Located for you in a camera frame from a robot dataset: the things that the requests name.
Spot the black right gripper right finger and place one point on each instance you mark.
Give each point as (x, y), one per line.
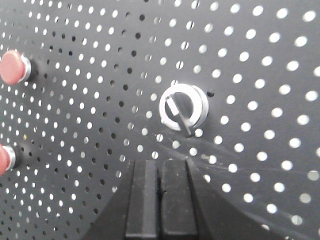
(192, 210)

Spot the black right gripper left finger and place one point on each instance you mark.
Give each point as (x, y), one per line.
(133, 212)

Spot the lower red push button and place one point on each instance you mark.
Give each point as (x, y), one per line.
(7, 158)

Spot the red push button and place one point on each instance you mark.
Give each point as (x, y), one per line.
(7, 158)
(14, 67)

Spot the upper red push button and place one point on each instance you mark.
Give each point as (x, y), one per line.
(14, 67)

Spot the black perforated pegboard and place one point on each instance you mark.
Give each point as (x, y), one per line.
(91, 107)

